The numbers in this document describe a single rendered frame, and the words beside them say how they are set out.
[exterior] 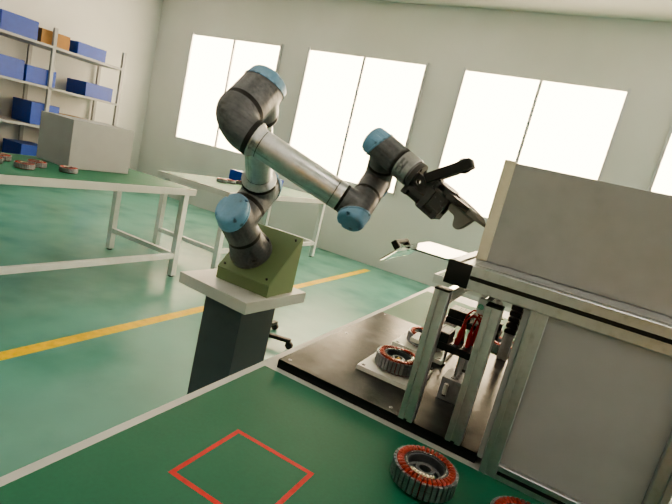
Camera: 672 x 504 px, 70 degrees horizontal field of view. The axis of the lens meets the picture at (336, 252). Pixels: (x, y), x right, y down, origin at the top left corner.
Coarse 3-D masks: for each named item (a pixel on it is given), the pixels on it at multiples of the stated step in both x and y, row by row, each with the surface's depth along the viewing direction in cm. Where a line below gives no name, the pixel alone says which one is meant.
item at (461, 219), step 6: (450, 204) 111; (450, 210) 111; (456, 210) 111; (468, 210) 109; (456, 216) 111; (462, 216) 110; (468, 216) 110; (474, 216) 109; (480, 216) 110; (456, 222) 111; (462, 222) 111; (468, 222) 110; (480, 222) 109; (456, 228) 111
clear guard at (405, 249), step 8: (400, 248) 128; (408, 248) 127; (416, 248) 127; (424, 248) 131; (432, 248) 135; (440, 248) 139; (448, 248) 143; (384, 256) 131; (392, 256) 136; (440, 256) 124; (448, 256) 127; (456, 256) 131
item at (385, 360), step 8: (376, 352) 118; (384, 352) 117; (392, 352) 121; (400, 352) 121; (408, 352) 121; (376, 360) 117; (384, 360) 114; (392, 360) 114; (400, 360) 115; (408, 360) 115; (384, 368) 114; (392, 368) 113; (400, 368) 113; (408, 368) 113; (408, 376) 114
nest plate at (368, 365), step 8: (368, 360) 119; (360, 368) 115; (368, 368) 114; (376, 368) 115; (376, 376) 113; (384, 376) 112; (392, 376) 113; (400, 376) 114; (392, 384) 111; (400, 384) 110
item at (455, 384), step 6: (450, 372) 113; (462, 372) 114; (444, 378) 109; (450, 378) 109; (462, 378) 111; (450, 384) 109; (456, 384) 108; (438, 390) 110; (450, 390) 109; (456, 390) 108; (438, 396) 110; (450, 396) 109; (456, 396) 108; (450, 402) 109
